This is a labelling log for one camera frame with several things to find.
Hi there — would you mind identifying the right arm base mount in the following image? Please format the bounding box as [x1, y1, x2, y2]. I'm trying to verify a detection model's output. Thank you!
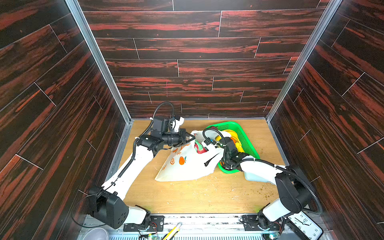
[239, 214, 283, 232]

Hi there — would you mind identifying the yellow banana bunch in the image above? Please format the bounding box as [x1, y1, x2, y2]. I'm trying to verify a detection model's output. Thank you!
[225, 130, 245, 153]

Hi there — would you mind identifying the green plastic basket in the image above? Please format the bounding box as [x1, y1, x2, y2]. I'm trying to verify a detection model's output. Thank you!
[207, 121, 260, 174]

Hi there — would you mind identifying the white plastic bag orange print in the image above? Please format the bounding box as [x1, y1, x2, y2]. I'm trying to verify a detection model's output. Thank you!
[155, 130, 224, 182]

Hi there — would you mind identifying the pale blue object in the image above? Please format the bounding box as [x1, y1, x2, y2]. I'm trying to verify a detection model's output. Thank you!
[244, 172, 276, 185]

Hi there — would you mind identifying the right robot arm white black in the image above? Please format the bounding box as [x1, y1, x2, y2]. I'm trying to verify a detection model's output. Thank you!
[203, 137, 323, 229]

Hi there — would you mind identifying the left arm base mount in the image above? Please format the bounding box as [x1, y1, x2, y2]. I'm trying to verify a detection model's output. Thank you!
[123, 206, 165, 232]

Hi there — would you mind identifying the pink dragon fruit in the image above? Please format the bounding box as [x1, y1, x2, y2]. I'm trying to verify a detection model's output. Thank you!
[194, 141, 208, 154]

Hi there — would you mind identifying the yellow utility knife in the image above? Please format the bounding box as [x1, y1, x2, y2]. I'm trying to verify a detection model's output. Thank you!
[162, 222, 183, 240]

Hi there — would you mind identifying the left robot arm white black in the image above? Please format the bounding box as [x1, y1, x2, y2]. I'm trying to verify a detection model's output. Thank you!
[87, 129, 195, 229]

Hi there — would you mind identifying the black white clock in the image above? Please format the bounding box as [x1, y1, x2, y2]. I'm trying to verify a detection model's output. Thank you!
[288, 212, 324, 240]

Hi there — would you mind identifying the white bowl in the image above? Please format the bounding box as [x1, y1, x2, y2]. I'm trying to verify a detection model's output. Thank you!
[83, 228, 109, 240]

